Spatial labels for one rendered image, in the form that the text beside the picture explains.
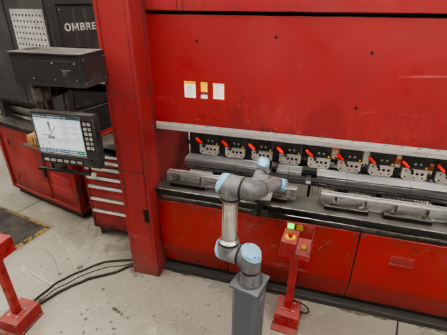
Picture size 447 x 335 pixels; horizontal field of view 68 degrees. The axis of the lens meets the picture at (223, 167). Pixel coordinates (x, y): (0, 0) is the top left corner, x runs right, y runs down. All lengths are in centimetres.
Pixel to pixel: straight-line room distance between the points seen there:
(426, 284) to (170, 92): 228
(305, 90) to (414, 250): 133
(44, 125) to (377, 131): 211
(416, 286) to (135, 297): 217
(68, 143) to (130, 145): 44
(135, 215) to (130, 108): 90
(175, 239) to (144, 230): 28
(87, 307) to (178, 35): 221
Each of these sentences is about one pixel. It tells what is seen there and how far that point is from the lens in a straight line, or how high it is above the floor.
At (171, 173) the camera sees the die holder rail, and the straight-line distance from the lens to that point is 273.
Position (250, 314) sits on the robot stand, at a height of 61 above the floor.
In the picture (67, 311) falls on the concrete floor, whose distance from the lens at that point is 313.
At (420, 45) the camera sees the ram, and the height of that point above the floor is 200.
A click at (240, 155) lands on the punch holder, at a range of 244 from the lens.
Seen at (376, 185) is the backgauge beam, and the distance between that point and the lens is 279.
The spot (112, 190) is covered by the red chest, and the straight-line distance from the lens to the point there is 332.
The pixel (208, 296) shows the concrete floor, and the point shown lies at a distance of 298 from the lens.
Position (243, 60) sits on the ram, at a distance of 225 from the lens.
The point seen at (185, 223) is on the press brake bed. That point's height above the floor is 57.
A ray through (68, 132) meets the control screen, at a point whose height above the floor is 147.
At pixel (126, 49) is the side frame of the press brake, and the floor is 194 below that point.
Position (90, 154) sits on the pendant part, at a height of 134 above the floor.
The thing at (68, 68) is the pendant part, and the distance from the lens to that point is 218.
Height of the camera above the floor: 221
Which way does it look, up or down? 27 degrees down
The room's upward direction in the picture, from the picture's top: straight up
